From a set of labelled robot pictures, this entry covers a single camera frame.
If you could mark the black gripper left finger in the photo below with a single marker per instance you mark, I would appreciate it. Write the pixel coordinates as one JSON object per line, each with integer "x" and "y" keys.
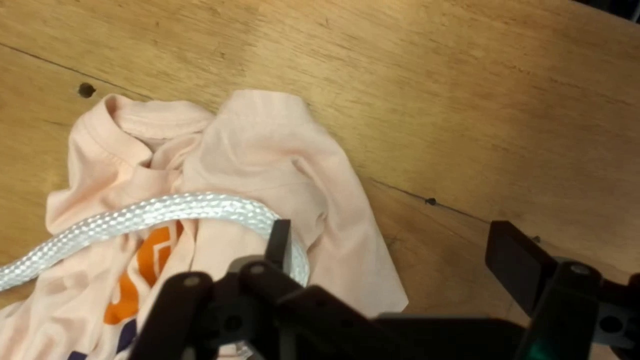
{"x": 267, "y": 321}

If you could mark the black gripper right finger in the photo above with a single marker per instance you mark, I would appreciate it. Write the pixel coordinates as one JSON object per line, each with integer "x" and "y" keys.
{"x": 581, "y": 312}

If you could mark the peach t-shirt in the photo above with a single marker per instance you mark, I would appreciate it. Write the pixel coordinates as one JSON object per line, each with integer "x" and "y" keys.
{"x": 267, "y": 153}

